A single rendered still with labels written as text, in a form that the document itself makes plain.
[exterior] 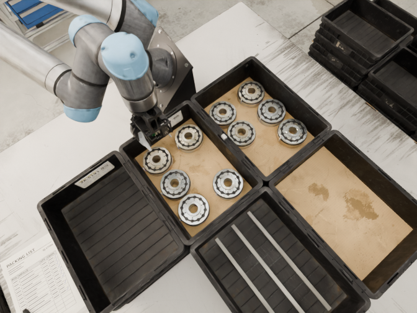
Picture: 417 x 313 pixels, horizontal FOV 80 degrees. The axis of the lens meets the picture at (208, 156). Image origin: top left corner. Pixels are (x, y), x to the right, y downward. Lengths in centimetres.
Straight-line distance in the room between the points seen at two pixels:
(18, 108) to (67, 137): 134
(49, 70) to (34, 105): 187
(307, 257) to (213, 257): 29
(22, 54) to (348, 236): 100
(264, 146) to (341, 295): 51
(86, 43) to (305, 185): 74
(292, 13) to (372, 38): 98
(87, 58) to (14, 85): 221
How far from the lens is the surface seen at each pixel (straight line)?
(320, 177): 94
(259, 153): 92
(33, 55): 70
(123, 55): 48
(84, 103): 62
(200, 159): 91
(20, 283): 123
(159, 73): 99
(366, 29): 194
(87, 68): 59
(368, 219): 97
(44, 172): 128
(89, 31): 58
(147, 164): 91
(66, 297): 114
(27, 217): 126
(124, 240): 91
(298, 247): 88
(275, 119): 96
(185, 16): 265
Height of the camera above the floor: 168
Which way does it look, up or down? 69 degrees down
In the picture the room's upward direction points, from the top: 10 degrees counter-clockwise
